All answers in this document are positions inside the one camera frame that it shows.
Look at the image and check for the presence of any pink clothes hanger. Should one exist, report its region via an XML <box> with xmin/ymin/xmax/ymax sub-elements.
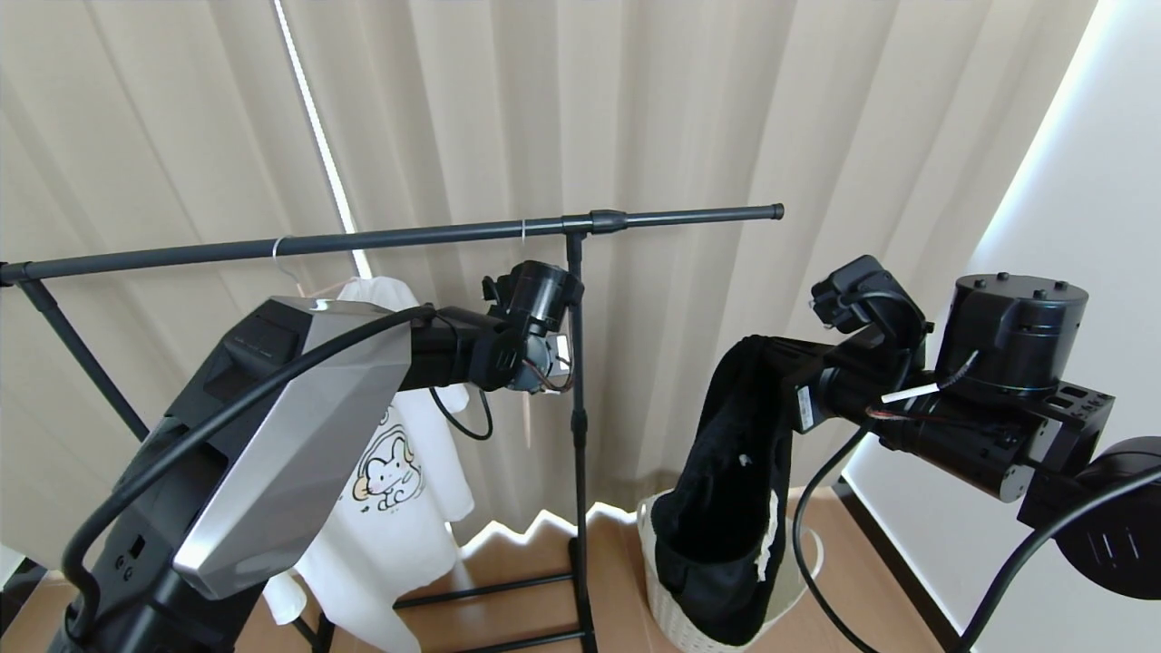
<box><xmin>272</xmin><ymin>238</ymin><xmax>355</xmax><ymax>300</ymax></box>
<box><xmin>519</xmin><ymin>218</ymin><xmax>577</xmax><ymax>450</ymax></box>

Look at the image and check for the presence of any black garment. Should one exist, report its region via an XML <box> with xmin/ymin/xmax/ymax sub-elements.
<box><xmin>651</xmin><ymin>336</ymin><xmax>801</xmax><ymax>647</ymax></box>

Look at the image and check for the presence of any beige curtain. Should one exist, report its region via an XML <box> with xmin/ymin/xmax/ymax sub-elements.
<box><xmin>0</xmin><ymin>0</ymin><xmax>1098</xmax><ymax>572</ymax></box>

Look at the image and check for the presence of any white printed t-shirt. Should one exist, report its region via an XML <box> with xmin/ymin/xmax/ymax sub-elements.
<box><xmin>263</xmin><ymin>277</ymin><xmax>475</xmax><ymax>653</ymax></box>

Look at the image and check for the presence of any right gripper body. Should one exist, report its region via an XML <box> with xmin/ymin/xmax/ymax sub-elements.
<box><xmin>771</xmin><ymin>340</ymin><xmax>922</xmax><ymax>434</ymax></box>

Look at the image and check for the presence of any black clothes rack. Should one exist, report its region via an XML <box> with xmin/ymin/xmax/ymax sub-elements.
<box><xmin>0</xmin><ymin>204</ymin><xmax>785</xmax><ymax>653</ymax></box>

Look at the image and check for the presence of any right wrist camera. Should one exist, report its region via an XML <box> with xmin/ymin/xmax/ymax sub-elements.
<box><xmin>810</xmin><ymin>256</ymin><xmax>928</xmax><ymax>353</ymax></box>

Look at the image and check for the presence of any white laundry basket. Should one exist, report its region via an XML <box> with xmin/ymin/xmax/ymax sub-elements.
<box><xmin>638</xmin><ymin>490</ymin><xmax>824</xmax><ymax>653</ymax></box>

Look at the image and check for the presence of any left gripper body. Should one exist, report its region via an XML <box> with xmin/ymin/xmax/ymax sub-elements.
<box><xmin>512</xmin><ymin>331</ymin><xmax>575</xmax><ymax>394</ymax></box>

